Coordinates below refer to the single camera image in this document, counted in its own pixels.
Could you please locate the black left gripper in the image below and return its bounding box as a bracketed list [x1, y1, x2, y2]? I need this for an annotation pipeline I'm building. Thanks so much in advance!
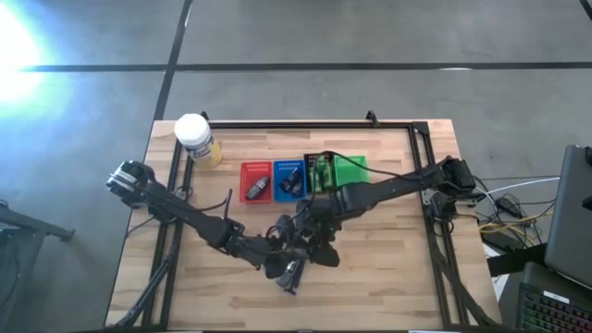
[234, 234, 310, 280]

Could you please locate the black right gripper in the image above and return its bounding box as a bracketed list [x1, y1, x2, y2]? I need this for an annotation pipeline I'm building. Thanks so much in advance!
[295, 203, 346, 269]

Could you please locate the grey body wash bottle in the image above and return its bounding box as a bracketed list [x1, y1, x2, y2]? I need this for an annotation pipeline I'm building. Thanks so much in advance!
[276, 258, 306, 295]
[244, 175, 271, 201]

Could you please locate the blue plastic basket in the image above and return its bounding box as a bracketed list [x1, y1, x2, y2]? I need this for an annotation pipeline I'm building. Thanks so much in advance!
[272, 159, 308, 204]

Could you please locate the green plastic basket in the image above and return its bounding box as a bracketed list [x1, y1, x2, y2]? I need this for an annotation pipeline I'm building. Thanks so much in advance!
[332, 154, 372, 188]

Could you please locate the black plastic basket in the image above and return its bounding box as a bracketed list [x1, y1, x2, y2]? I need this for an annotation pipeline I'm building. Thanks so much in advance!
[302, 151, 336, 194]

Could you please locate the red plastic basket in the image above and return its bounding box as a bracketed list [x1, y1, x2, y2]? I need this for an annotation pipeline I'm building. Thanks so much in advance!
[239, 160, 274, 204]

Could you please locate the yellow wipes canister white lid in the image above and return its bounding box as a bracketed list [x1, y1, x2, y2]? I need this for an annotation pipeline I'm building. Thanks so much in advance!
[173, 113, 223, 170]

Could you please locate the black power adapter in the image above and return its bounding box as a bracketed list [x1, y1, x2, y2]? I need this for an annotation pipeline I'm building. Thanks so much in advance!
[496, 196, 523, 219]

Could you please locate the black backlit keyboard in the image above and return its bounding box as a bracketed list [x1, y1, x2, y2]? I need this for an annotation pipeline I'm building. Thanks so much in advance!
[515, 281, 592, 333]

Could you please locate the black metal stand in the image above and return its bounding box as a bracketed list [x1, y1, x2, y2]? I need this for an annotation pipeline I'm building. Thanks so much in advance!
[0, 198, 76, 333]

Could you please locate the grey laptop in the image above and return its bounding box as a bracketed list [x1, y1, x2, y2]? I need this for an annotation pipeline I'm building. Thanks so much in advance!
[544, 143, 592, 290]

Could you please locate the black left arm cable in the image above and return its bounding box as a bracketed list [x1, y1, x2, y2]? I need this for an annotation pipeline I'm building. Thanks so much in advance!
[184, 187, 235, 219]

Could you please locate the black aluminium table frame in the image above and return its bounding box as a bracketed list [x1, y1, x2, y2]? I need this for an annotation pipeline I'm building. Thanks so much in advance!
[113, 110, 503, 332]

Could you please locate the yellow cable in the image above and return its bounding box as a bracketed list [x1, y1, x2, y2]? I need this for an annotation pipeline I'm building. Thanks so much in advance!
[478, 211, 555, 247]

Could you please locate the black strap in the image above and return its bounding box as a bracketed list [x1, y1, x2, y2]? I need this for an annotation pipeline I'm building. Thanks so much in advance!
[487, 243, 548, 278]

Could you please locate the white cable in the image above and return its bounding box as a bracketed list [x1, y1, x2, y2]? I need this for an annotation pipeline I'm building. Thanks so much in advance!
[480, 177, 561, 196]

